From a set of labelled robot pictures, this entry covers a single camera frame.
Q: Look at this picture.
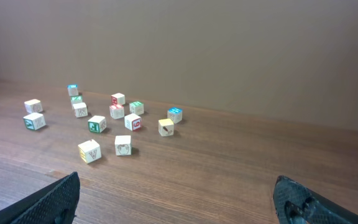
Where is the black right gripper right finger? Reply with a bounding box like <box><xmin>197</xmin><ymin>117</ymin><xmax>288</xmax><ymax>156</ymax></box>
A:
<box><xmin>273</xmin><ymin>175</ymin><xmax>358</xmax><ymax>224</ymax></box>

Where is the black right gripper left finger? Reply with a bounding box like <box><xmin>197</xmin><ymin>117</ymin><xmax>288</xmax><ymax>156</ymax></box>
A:
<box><xmin>0</xmin><ymin>172</ymin><xmax>80</xmax><ymax>224</ymax></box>

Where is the wooden block yellow side A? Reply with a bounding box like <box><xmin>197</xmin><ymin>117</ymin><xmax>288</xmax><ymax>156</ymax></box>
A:
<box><xmin>78</xmin><ymin>139</ymin><xmax>101</xmax><ymax>164</ymax></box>

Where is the wooden block green C side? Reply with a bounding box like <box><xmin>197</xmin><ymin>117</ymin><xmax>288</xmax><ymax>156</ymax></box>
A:
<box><xmin>88</xmin><ymin>115</ymin><xmax>107</xmax><ymax>133</ymax></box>

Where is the wooden block apple picture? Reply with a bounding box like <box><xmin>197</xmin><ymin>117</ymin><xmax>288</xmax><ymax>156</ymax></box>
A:
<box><xmin>114</xmin><ymin>135</ymin><xmax>132</xmax><ymax>156</ymax></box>

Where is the green Z wooden block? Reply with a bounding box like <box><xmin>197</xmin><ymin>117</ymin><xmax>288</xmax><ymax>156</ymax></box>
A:
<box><xmin>70</xmin><ymin>95</ymin><xmax>83</xmax><ymax>105</ymax></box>

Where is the wooden block green V side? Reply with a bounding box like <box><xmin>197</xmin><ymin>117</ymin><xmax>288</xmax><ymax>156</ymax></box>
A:
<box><xmin>23</xmin><ymin>113</ymin><xmax>46</xmax><ymax>131</ymax></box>

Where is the yellow top wooden block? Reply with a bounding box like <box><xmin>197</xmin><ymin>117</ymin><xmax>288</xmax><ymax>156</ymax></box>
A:
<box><xmin>24</xmin><ymin>99</ymin><xmax>43</xmax><ymax>114</ymax></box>

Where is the red top wooden block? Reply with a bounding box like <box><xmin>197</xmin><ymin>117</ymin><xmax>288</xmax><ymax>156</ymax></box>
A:
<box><xmin>109</xmin><ymin>104</ymin><xmax>124</xmax><ymax>119</ymax></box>

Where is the wooden block red six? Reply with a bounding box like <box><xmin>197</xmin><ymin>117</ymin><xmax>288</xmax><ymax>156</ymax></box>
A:
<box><xmin>124</xmin><ymin>113</ymin><xmax>142</xmax><ymax>131</ymax></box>

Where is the blue top wooden block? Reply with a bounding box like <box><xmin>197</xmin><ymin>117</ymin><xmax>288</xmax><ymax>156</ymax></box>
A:
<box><xmin>67</xmin><ymin>84</ymin><xmax>79</xmax><ymax>96</ymax></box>

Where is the red side wooden block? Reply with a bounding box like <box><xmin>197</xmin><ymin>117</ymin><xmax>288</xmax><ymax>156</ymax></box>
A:
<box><xmin>111</xmin><ymin>93</ymin><xmax>126</xmax><ymax>105</ymax></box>

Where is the green N wooden block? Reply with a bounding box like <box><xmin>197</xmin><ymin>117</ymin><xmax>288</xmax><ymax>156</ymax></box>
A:
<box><xmin>129</xmin><ymin>101</ymin><xmax>144</xmax><ymax>115</ymax></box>

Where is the yellow top block carrot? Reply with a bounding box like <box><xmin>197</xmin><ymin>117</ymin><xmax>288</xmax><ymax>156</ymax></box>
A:
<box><xmin>158</xmin><ymin>118</ymin><xmax>174</xmax><ymax>137</ymax></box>

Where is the blue top block right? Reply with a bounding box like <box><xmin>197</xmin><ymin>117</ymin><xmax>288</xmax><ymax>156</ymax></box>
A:
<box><xmin>167</xmin><ymin>107</ymin><xmax>183</xmax><ymax>124</ymax></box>

